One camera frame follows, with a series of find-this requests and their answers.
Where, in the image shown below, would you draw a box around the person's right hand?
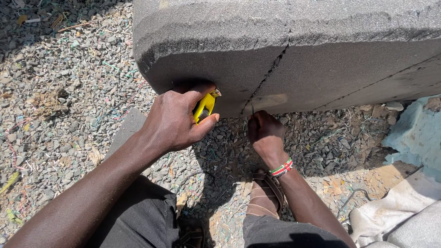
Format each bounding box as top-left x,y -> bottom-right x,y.
248,110 -> 287,170

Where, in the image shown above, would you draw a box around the person's left hand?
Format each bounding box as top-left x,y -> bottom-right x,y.
139,82 -> 220,154

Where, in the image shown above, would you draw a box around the yellow utility knife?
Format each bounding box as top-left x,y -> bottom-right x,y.
192,89 -> 222,125

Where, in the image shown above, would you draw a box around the beaded striped wristband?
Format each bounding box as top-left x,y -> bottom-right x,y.
269,157 -> 294,178

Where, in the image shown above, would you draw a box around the large grey foam block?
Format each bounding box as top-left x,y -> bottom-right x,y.
133,0 -> 441,118

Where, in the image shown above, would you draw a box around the person's brown beaded sandal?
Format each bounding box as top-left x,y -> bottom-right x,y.
245,169 -> 285,220

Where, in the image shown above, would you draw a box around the person's dark grey trousers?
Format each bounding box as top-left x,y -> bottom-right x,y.
84,175 -> 351,248

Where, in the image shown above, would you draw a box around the flat grey foam offcut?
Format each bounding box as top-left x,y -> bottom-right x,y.
103,107 -> 148,162

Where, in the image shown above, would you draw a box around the pale blue foam chunk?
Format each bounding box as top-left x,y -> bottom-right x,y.
381,95 -> 441,183

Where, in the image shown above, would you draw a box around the white woven sack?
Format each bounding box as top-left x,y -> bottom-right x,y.
349,169 -> 441,248

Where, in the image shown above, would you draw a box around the grey bent wire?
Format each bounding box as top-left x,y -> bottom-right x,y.
336,188 -> 373,218

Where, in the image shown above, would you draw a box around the person's black strap sandal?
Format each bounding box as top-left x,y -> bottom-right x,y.
175,217 -> 206,248

